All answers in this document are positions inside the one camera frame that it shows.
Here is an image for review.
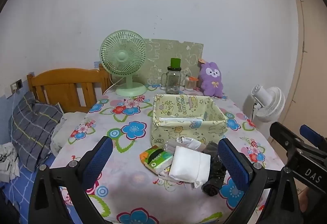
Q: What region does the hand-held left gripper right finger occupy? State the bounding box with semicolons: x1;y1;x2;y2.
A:
217;138;300;224

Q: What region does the glass mug jar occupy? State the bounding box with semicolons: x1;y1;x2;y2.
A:
161;66;182;94

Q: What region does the green printed cardboard panel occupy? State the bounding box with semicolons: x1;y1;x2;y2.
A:
143;38;204;85

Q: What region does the white patterned cloth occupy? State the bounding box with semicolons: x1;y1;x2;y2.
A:
0;142;19;184

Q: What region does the cotton swab container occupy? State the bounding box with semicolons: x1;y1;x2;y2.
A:
184;76;199;91

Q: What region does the wooden bed headboard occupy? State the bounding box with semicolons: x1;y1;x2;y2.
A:
27;64;113;113

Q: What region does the black fuzzy cloth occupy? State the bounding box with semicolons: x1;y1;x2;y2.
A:
201;141;228;197

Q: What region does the grey plaid pillow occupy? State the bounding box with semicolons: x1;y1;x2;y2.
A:
8;91;64;172

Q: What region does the green desk fan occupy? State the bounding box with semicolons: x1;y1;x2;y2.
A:
99;30;148;97

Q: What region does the blue checked bed sheet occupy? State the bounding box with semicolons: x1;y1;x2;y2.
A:
0;153;62;224

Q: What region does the purple plush bunny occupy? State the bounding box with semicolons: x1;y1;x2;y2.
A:
199;59;224;98

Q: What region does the white standing fan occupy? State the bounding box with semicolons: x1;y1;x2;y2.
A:
250;84;286;122

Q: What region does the wall socket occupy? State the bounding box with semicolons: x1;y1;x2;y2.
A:
6;80;23;99

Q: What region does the white crumpled bedding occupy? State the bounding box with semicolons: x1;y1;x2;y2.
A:
50;112;88;155

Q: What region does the white fan cable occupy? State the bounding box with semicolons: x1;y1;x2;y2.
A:
103;78;125;94

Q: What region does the yellow printed fabric box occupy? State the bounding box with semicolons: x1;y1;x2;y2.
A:
149;94;228;148

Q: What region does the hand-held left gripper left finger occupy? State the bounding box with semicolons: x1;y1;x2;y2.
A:
28;135;114;224

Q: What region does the floral tablecloth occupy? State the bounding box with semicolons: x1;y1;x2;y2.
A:
47;85;288;224

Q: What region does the green orange tissue packet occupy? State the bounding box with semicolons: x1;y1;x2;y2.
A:
139;145;175;176

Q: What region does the person's right forearm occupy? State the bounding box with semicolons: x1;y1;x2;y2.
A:
298;184;327;215

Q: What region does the beige door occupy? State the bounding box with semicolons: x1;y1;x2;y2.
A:
291;0;327;138

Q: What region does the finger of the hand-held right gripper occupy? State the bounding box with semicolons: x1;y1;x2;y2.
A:
269;121;311;163
299;124;327;149

